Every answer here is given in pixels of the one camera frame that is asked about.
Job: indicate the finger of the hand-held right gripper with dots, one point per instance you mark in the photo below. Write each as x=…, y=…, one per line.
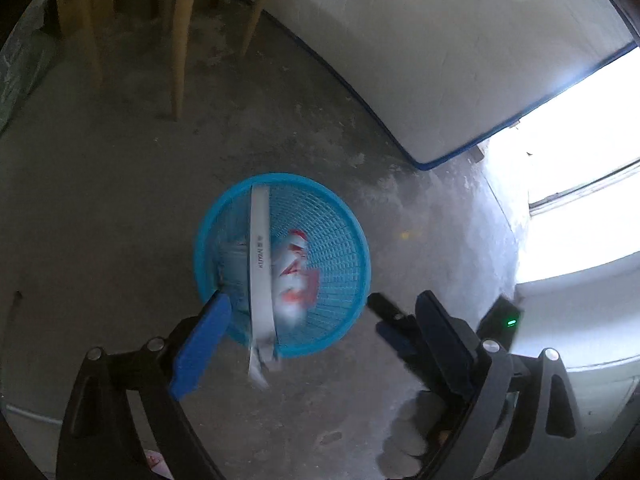
x=395, y=332

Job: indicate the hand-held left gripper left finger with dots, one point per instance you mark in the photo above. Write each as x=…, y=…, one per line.
x=200, y=347

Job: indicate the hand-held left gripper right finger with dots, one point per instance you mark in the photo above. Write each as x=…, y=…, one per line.
x=445, y=347

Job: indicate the white cardboard box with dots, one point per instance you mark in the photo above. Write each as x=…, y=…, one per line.
x=260, y=280

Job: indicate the white plastic drink bottle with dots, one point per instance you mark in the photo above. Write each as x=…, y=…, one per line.
x=292, y=285

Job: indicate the blue plastic mesh basket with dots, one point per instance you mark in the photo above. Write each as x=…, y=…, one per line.
x=330, y=240

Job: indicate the white mattress blue trim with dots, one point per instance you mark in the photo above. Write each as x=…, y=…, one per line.
x=435, y=50

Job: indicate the wooden chair dark seat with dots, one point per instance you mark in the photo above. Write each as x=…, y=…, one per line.
x=177, y=35

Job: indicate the white window frame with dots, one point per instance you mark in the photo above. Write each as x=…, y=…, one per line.
x=580, y=190

